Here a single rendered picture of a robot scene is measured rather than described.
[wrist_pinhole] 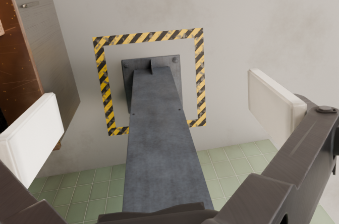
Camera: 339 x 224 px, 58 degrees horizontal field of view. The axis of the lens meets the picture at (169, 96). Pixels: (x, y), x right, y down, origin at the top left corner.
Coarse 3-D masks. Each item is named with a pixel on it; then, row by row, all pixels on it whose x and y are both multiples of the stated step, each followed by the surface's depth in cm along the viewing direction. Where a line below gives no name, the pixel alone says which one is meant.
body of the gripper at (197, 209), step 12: (180, 204) 9; (192, 204) 9; (108, 216) 9; (120, 216) 9; (132, 216) 9; (144, 216) 9; (156, 216) 8; (168, 216) 8; (180, 216) 8; (192, 216) 8; (204, 216) 8
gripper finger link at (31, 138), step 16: (48, 96) 19; (32, 112) 17; (48, 112) 19; (16, 128) 15; (32, 128) 16; (48, 128) 18; (0, 144) 14; (16, 144) 14; (32, 144) 16; (48, 144) 18; (16, 160) 14; (32, 160) 16; (16, 176) 14; (32, 176) 16
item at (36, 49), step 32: (0, 0) 97; (32, 0) 117; (32, 32) 112; (0, 64) 105; (32, 64) 106; (64, 64) 144; (0, 96) 109; (32, 96) 110; (64, 96) 136; (64, 128) 129
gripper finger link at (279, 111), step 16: (256, 80) 19; (272, 80) 17; (256, 96) 19; (272, 96) 16; (288, 96) 15; (256, 112) 19; (272, 112) 16; (288, 112) 14; (304, 112) 14; (272, 128) 17; (288, 128) 15
